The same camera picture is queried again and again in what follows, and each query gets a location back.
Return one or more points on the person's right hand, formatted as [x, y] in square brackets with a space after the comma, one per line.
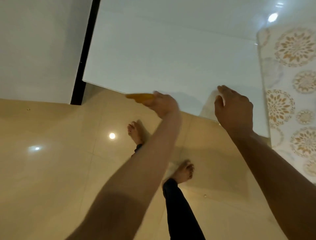
[237, 111]

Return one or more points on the person's left leg black trouser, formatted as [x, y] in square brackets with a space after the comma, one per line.
[138, 147]

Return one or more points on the person's right leg black trouser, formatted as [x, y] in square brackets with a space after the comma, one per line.
[181, 212]

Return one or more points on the person's left forearm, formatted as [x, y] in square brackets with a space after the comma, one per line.
[138, 178]

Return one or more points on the person's right thumb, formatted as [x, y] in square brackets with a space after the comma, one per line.
[218, 106]

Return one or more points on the person's foot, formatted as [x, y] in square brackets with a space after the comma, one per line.
[135, 132]
[183, 171]

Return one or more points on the floral patterned tile panel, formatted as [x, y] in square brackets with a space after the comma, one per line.
[291, 99]

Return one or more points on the person's right foot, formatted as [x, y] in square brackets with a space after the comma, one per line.
[183, 171]

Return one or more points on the person's left foot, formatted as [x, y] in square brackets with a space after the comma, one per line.
[135, 132]

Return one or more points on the person's left fingers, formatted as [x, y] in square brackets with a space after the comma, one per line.
[158, 95]

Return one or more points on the person's right forearm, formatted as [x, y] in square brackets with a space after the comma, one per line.
[276, 178]

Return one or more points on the person's leg black trouser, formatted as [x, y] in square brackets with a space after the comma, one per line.
[181, 212]
[138, 147]

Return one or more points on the black vertical frame strip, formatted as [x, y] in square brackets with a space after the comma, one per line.
[85, 53]

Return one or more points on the yellow cleaning cloth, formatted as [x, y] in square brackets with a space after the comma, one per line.
[140, 97]

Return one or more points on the person's left hand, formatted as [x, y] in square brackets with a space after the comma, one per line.
[164, 105]

